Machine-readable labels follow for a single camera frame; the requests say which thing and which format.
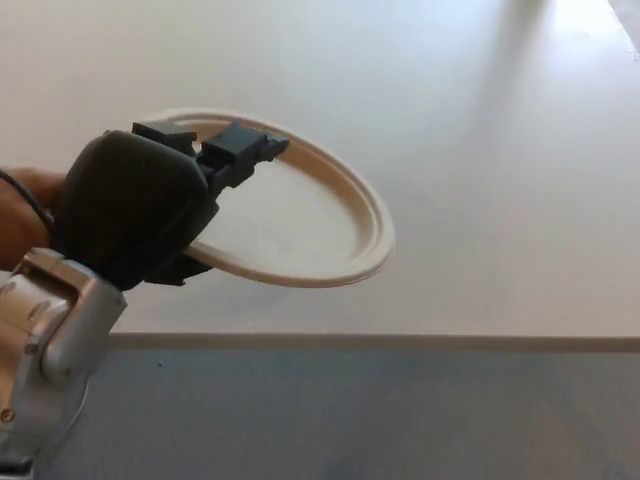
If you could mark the person's bare hand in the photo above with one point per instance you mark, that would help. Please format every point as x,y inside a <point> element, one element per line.
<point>20,235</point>

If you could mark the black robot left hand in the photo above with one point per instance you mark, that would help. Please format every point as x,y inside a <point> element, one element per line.
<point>130,200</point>

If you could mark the beige paper plate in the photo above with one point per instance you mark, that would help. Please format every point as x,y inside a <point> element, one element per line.
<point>300,225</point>

